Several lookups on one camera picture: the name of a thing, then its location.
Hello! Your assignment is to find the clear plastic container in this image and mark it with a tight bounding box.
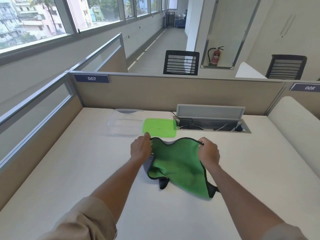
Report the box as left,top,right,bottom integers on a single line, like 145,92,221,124
107,109,145,137

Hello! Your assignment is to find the green plastic lid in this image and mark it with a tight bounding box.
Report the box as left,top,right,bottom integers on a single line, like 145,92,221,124
142,118,177,138

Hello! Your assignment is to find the green microfiber cloth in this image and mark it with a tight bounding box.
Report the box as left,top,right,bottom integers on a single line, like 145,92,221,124
143,137,220,200

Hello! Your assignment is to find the blue desk number plate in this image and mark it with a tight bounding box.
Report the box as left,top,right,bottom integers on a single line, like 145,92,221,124
74,74,110,83
289,83,320,92

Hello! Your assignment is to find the person's right hand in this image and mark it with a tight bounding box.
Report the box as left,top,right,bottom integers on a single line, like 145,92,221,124
197,137,221,168

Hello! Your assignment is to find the person's left hand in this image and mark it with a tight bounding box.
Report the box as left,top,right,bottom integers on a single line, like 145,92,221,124
130,132,152,162

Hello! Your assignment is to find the black power cable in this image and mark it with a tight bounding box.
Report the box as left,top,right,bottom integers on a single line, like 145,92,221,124
171,111,204,130

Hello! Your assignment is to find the red fire extinguisher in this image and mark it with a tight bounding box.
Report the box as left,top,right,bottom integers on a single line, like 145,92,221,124
208,46,225,66

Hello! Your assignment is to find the black metal rack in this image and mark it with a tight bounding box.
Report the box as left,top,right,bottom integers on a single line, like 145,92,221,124
165,11,175,29

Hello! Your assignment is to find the beige desk partition panel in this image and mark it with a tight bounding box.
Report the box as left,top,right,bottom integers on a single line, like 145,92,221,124
69,71,320,116

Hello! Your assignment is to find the glass-topped side partition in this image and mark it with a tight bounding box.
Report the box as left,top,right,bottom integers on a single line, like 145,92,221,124
0,71,84,210

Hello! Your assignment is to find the black mesh office chair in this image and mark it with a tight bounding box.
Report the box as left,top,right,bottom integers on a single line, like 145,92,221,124
163,50,200,76
265,54,308,80

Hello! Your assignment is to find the grey desk cable box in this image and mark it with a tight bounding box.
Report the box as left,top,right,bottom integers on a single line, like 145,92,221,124
172,104,252,134

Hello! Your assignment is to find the person's left forearm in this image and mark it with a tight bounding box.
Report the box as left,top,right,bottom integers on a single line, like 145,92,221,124
90,156,150,225

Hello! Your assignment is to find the beige rolled-up sleeve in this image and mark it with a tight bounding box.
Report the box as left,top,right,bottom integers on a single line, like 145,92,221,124
37,196,118,240

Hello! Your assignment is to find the person's right forearm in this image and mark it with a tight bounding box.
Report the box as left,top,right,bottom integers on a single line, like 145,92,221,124
201,163,285,233

